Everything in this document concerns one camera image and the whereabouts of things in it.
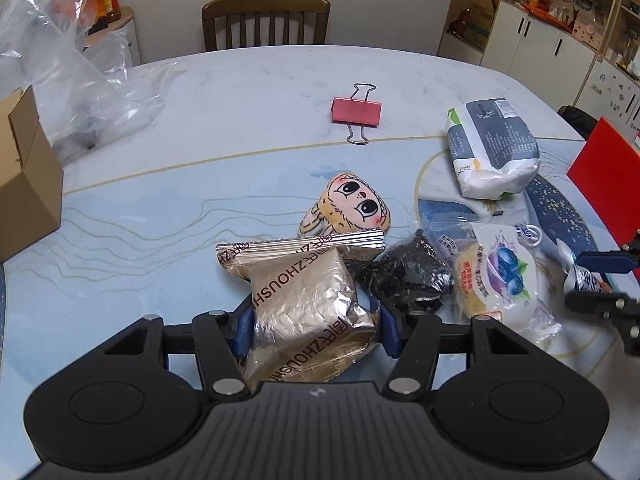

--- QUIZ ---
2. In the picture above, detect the gold foil snack packet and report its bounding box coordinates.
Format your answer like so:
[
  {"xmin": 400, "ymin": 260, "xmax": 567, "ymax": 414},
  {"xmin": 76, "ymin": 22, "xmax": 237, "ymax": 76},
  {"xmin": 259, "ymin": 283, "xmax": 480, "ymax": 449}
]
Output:
[{"xmin": 215, "ymin": 228, "xmax": 386, "ymax": 396}]

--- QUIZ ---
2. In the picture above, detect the orange tray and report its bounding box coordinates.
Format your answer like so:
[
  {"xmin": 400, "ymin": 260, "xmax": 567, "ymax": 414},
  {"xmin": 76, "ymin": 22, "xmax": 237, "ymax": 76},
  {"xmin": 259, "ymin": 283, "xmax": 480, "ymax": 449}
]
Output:
[{"xmin": 520, "ymin": 0, "xmax": 581, "ymax": 31}]

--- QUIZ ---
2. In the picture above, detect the blueberry bread packet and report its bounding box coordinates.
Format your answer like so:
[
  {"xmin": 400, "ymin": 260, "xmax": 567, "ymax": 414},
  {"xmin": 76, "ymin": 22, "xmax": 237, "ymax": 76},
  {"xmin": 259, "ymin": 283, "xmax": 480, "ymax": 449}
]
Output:
[{"xmin": 452, "ymin": 222, "xmax": 563, "ymax": 356}]

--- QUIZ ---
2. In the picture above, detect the brown cardboard box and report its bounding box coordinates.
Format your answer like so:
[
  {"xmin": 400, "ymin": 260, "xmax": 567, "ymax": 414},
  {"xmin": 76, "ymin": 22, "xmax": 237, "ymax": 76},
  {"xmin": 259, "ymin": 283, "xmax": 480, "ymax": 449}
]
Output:
[{"xmin": 0, "ymin": 86, "xmax": 65, "ymax": 263}]

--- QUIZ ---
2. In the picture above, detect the black snack packet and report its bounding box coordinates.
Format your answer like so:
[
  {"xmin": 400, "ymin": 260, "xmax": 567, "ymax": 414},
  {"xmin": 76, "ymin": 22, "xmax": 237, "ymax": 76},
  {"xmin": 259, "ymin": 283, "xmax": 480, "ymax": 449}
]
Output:
[{"xmin": 350, "ymin": 228, "xmax": 456, "ymax": 317}]

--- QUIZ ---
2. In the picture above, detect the white wooden wall cabinet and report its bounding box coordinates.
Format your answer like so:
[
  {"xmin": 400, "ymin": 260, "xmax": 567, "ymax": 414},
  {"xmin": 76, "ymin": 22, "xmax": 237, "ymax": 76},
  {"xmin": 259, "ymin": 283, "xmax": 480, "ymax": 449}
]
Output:
[{"xmin": 437, "ymin": 0, "xmax": 640, "ymax": 126}]

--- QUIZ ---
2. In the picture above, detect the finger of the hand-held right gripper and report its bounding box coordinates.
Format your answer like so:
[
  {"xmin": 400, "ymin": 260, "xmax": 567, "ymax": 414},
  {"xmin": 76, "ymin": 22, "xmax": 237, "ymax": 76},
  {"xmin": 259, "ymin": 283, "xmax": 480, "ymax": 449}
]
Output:
[
  {"xmin": 576, "ymin": 229, "xmax": 640, "ymax": 275},
  {"xmin": 564, "ymin": 290, "xmax": 640, "ymax": 357}
]

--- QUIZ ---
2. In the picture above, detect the plush doll keychain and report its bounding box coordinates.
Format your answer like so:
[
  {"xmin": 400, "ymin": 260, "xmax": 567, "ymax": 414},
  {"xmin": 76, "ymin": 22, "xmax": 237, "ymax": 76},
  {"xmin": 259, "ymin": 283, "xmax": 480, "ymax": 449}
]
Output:
[{"xmin": 299, "ymin": 171, "xmax": 392, "ymax": 238}]

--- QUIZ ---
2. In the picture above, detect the printed cardboard carton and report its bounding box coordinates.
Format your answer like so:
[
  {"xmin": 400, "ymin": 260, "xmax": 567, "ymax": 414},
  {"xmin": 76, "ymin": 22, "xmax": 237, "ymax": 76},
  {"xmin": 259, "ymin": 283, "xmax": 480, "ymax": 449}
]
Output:
[{"xmin": 467, "ymin": 4, "xmax": 496, "ymax": 51}]

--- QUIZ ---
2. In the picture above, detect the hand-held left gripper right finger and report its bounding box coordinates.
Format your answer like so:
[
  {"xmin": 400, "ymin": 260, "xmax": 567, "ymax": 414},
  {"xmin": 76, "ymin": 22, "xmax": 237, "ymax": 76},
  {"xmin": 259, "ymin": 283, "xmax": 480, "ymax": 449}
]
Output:
[{"xmin": 369, "ymin": 296, "xmax": 533, "ymax": 397}]

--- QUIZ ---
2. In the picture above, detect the white side cabinet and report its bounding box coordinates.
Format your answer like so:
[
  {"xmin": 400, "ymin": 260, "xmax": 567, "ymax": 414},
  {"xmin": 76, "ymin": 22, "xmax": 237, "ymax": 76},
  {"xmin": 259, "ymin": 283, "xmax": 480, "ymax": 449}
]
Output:
[{"xmin": 82, "ymin": 6, "xmax": 142, "ymax": 68}]

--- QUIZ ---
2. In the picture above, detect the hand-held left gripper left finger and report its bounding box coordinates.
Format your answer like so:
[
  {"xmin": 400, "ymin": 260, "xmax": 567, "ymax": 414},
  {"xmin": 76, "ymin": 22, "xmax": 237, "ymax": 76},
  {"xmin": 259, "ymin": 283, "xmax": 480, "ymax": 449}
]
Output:
[{"xmin": 102, "ymin": 300, "xmax": 257, "ymax": 400}]

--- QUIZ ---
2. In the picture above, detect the dark jacket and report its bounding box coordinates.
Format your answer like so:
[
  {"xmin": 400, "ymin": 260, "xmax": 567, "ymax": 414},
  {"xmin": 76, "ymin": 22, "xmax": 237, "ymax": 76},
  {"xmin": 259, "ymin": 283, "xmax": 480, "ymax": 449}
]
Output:
[{"xmin": 557, "ymin": 105, "xmax": 598, "ymax": 141}]

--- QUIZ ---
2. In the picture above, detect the marble patterned desktop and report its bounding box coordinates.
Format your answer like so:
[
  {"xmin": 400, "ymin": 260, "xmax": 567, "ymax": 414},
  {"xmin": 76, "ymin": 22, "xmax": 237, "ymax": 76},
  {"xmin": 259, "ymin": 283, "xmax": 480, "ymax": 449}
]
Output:
[{"xmin": 0, "ymin": 47, "xmax": 640, "ymax": 480}]

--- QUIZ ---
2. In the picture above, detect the small white sachet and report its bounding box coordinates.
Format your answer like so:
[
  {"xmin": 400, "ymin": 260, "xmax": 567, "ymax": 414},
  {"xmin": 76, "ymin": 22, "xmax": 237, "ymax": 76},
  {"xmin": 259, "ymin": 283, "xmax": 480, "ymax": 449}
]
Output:
[{"xmin": 556, "ymin": 238, "xmax": 613, "ymax": 293}]

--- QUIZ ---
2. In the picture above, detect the clear plastic zip bag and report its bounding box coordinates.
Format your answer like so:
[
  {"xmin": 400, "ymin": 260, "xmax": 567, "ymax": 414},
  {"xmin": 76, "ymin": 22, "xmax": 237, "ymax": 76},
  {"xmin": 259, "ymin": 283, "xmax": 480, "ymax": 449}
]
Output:
[{"xmin": 412, "ymin": 195, "xmax": 533, "ymax": 281}]

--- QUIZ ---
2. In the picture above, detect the wooden chair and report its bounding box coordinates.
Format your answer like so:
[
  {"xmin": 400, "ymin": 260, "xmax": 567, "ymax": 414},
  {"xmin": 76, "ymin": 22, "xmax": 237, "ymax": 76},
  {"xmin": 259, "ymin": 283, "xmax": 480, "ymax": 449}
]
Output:
[{"xmin": 201, "ymin": 0, "xmax": 331, "ymax": 52}]

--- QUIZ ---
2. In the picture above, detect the red cardboard box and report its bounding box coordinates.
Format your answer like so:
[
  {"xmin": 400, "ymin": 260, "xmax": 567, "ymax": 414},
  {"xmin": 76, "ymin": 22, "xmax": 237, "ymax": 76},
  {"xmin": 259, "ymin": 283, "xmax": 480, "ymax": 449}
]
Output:
[{"xmin": 566, "ymin": 116, "xmax": 640, "ymax": 281}]

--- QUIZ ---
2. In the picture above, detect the pink binder clip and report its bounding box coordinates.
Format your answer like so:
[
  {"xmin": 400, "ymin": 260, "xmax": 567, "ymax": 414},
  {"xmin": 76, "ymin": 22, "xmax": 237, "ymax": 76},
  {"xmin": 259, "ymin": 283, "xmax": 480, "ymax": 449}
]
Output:
[{"xmin": 330, "ymin": 82, "xmax": 384, "ymax": 145}]

